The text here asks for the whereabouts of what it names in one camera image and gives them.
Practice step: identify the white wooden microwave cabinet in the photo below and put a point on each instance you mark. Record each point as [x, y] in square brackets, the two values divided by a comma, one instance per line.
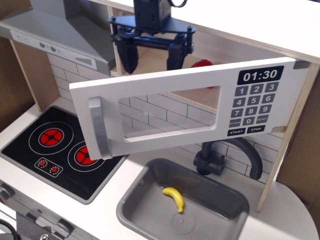
[233, 31]

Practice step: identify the grey range hood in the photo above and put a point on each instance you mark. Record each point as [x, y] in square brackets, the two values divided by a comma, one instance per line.
[59, 28]

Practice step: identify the yellow toy banana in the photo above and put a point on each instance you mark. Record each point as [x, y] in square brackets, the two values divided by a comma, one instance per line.
[177, 197]

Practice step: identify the grey toy sink basin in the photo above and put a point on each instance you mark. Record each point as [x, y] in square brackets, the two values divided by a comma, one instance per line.
[170, 202]

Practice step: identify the black toy stove top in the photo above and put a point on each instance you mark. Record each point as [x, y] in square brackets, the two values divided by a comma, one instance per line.
[52, 149]

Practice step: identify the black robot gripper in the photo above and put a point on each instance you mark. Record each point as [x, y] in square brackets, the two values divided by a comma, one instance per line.
[152, 26]

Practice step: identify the red toy item in microwave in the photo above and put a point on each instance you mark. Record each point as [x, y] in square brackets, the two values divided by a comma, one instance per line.
[202, 63]

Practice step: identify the white toy microwave door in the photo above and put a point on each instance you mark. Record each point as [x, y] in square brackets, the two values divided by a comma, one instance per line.
[255, 97]

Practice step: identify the grey toy oven front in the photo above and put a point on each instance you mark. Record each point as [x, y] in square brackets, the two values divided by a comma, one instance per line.
[33, 221]

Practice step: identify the dark grey toy faucet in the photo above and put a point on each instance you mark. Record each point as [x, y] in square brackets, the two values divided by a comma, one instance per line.
[207, 161]

